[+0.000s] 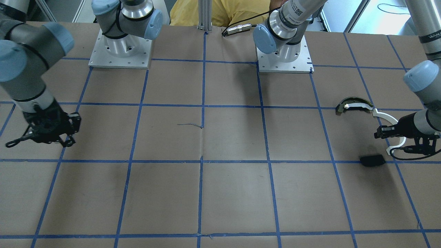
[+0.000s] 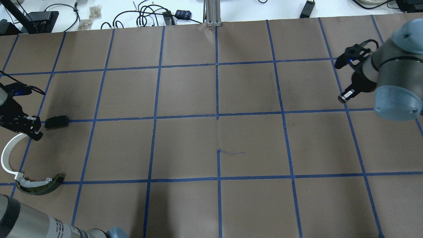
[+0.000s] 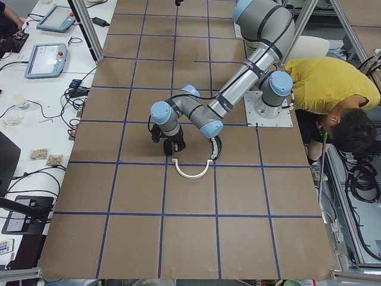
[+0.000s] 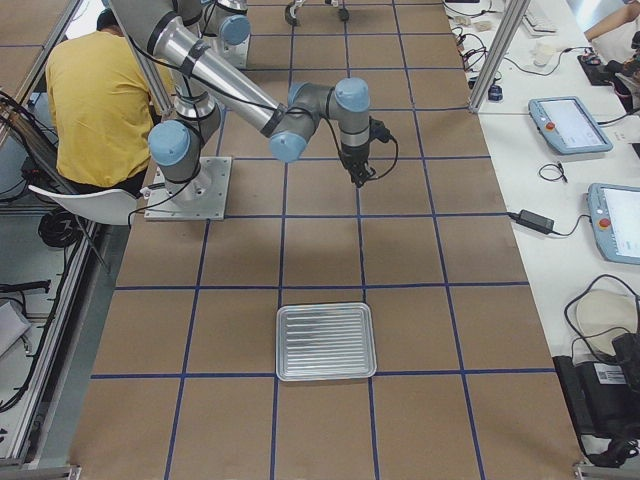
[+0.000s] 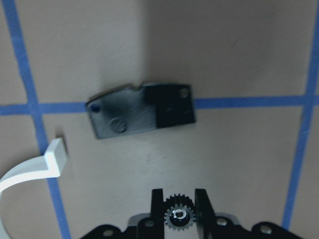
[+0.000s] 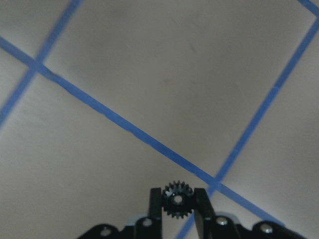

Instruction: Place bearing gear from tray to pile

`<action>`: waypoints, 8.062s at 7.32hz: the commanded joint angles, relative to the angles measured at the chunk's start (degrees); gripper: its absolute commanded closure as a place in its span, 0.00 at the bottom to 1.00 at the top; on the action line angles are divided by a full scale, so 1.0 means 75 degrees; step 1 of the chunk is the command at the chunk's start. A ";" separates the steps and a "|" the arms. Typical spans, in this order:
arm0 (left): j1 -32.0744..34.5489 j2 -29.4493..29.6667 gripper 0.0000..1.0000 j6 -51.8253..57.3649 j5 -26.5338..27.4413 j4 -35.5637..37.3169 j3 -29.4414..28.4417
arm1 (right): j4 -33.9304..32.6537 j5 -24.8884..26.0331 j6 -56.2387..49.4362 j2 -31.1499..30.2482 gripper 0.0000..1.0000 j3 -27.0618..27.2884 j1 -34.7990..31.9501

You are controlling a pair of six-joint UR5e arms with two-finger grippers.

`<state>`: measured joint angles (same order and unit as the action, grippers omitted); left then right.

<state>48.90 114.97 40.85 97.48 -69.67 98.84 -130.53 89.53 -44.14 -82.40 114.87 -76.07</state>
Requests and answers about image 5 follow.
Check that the small black bearing gear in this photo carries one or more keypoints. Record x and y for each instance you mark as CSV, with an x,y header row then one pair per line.
x,y
179,212

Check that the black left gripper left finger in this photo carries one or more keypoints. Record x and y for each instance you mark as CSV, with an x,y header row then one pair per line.
x,y
157,213

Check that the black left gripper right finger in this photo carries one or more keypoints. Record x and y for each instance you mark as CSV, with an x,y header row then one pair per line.
x,y
205,215

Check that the black plastic clip part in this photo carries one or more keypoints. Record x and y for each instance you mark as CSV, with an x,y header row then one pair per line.
x,y
129,110

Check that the white curved plastic part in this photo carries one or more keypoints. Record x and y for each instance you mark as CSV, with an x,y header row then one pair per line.
x,y
49,165

